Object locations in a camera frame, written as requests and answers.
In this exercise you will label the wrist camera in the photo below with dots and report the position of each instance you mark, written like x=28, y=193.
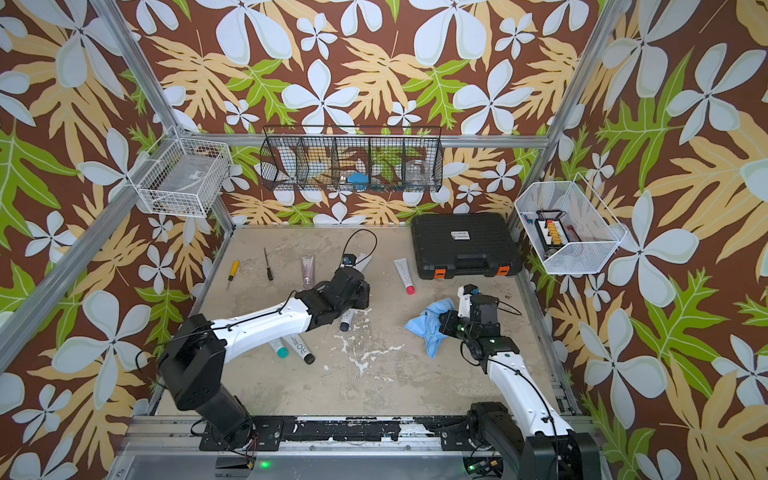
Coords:
x=465, y=293
x=348, y=260

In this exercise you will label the pink cap toothpaste tube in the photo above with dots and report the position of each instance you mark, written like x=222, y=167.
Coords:
x=403, y=270

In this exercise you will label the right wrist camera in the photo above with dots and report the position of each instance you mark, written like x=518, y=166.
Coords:
x=465, y=293

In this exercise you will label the black handle screwdriver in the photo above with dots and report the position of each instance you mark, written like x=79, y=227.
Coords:
x=268, y=268

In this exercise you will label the green cap toothpaste tube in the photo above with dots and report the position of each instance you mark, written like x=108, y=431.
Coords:
x=279, y=348

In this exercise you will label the white wire basket left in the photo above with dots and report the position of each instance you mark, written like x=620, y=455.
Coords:
x=182, y=175

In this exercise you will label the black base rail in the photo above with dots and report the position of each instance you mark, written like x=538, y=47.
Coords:
x=273, y=433

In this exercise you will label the black box in basket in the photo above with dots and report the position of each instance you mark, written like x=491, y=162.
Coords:
x=551, y=230

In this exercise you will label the black wire basket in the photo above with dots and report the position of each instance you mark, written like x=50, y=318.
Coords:
x=395, y=158

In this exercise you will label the clear pink tube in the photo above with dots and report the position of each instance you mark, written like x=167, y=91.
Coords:
x=308, y=271

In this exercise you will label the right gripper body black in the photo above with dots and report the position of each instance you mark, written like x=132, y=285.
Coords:
x=460, y=327

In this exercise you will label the yellow handle screwdriver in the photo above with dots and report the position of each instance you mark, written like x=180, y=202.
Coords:
x=233, y=271

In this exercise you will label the blue microfiber cloth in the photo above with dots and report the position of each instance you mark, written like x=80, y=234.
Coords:
x=427, y=325

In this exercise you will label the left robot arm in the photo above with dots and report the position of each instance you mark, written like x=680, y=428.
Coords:
x=192, y=362

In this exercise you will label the black cap toothpaste tube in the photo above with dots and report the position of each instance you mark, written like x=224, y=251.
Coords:
x=300, y=347

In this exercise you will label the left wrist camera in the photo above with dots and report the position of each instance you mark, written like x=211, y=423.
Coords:
x=348, y=260

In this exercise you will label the black plastic tool case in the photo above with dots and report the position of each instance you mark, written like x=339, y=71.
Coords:
x=447, y=246

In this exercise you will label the dark cap toothpaste tube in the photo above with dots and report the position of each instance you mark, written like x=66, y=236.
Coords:
x=346, y=320

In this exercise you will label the white wire basket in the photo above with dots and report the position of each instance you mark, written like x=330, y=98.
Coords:
x=594, y=230
x=182, y=175

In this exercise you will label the blue item in basket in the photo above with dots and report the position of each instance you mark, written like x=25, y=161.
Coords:
x=358, y=179

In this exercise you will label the white wire basket right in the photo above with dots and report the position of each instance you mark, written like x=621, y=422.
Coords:
x=594, y=230

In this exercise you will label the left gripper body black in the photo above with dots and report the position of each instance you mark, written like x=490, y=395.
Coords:
x=360, y=299

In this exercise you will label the orange cap toothpaste tube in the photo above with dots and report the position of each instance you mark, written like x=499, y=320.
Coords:
x=362, y=261

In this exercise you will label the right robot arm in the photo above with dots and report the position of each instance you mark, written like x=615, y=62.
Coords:
x=527, y=436

